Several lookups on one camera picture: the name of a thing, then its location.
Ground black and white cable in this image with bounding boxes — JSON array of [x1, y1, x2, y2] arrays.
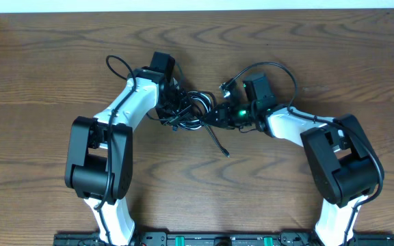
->
[[178, 94, 215, 131]]

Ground black braided cable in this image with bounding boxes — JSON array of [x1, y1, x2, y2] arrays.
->
[[179, 90, 231, 159]]

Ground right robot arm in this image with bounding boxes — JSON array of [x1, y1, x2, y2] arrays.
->
[[202, 72, 384, 245]]

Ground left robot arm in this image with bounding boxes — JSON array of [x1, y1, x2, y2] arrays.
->
[[64, 52, 191, 245]]

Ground right camera cable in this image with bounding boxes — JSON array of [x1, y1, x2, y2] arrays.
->
[[224, 61, 385, 246]]

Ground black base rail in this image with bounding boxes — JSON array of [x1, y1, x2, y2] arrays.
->
[[52, 231, 394, 246]]

